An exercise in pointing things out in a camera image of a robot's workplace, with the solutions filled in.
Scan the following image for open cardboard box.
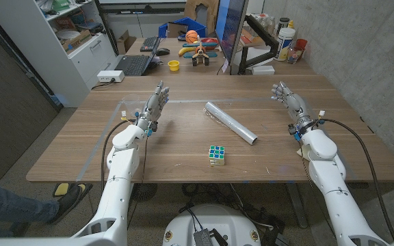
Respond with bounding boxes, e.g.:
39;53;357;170
116;29;137;55

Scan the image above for brown cardboard sheet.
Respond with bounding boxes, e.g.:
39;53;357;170
184;0;220;27

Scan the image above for small orange basketball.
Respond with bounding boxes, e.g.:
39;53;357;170
185;29;199;44

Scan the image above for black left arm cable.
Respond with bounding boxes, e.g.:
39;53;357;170
100;118;133;187

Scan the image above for plastic wrap roll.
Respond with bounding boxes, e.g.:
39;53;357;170
203;101;259;146

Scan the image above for flat computer monitor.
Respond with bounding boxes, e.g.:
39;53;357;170
215;0;249;66

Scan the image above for printed cardboard box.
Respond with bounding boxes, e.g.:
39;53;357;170
62;29;92;53

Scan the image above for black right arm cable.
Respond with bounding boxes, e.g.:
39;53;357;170
318;118;394;242

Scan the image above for round black fan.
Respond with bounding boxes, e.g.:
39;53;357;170
131;183;159;202

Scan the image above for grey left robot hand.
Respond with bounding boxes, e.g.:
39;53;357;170
135;80;170;133

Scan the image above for wooden toy airplane teal wings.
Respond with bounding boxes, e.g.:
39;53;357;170
182;35;219;67

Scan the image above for red bowl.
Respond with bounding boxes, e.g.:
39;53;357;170
200;37;220;51

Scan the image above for yellow banana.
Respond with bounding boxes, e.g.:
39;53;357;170
178;46;196;57

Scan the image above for red cup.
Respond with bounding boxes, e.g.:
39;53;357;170
294;38;308;53

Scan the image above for white labelled canister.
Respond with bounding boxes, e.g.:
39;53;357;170
274;27;296;62

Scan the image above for Rubik's cube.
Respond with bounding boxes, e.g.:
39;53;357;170
208;145;226;167

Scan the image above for person's leg in jeans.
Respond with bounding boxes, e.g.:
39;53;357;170
0;181;60;238

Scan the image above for black keyboard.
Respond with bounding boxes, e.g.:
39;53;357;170
140;36;161;53

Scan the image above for white power strip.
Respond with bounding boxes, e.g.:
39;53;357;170
96;70;125;83

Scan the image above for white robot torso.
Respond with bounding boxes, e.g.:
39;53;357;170
162;204;262;246

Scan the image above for black slipper yellow insole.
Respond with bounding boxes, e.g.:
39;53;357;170
52;182;94;200
48;184;83;226

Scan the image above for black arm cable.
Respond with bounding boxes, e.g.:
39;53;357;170
318;118;394;242
100;118;133;187

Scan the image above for small white box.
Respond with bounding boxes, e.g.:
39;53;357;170
251;65;276;76

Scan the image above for grey finned electronics module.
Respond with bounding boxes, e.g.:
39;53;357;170
192;228;215;246

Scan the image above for blue plastic bin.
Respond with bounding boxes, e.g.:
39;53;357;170
158;16;207;39

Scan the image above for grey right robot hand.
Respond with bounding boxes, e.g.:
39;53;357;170
270;81;316;133

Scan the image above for black laptop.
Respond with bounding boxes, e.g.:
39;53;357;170
114;37;163;77

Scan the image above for dark-lidded jar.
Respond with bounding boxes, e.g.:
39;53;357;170
277;17;291;35

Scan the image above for clear plastic cup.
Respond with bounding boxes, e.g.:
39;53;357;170
121;94;142;119

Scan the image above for white shelf cabinet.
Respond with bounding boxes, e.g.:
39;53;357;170
0;0;119;108

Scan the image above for clear glass jar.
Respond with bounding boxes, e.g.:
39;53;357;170
287;46;304;65

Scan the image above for white plate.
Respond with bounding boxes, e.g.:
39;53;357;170
55;29;81;41

